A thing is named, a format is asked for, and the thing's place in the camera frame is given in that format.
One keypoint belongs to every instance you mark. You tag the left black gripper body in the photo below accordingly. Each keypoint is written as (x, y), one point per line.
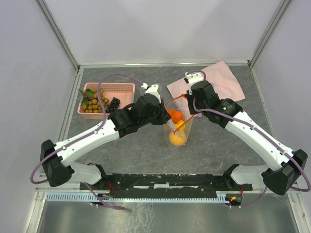
(162, 118)

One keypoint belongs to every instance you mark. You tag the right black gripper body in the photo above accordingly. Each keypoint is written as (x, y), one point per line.
(190, 100)

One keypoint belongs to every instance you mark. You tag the orange persimmon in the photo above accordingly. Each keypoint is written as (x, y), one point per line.
(176, 115)

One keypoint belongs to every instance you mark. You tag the yellow orange fruit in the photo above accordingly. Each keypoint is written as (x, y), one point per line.
(180, 125)

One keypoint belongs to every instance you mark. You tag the clear zip top bag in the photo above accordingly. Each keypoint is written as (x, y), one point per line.
(177, 130)

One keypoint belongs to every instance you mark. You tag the yellow peach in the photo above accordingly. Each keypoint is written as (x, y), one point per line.
(179, 138)

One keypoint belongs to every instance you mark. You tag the brown longan bunch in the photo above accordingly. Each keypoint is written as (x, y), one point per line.
(91, 102)

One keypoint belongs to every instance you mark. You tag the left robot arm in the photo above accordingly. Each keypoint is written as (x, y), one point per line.
(60, 159)

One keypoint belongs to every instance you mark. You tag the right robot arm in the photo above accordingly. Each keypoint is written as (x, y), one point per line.
(284, 167)

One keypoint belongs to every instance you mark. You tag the purple cloth underneath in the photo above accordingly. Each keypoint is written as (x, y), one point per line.
(198, 115)

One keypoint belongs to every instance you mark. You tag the pink cloth with lettering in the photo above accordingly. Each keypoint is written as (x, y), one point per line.
(222, 79)

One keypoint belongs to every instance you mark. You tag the black grape bunch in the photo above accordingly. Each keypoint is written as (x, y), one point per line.
(113, 105)

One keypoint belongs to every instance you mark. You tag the pink plastic basket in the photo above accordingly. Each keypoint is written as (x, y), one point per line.
(123, 91)

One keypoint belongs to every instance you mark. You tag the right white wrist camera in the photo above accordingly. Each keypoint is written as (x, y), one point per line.
(193, 77)

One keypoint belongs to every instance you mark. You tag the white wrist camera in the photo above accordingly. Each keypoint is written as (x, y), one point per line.
(152, 89)
(193, 77)

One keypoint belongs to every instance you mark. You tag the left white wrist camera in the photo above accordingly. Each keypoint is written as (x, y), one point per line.
(152, 89)

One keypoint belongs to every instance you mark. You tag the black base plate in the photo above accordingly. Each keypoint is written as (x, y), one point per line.
(169, 186)

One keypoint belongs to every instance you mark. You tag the light blue cable duct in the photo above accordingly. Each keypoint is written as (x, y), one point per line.
(88, 197)

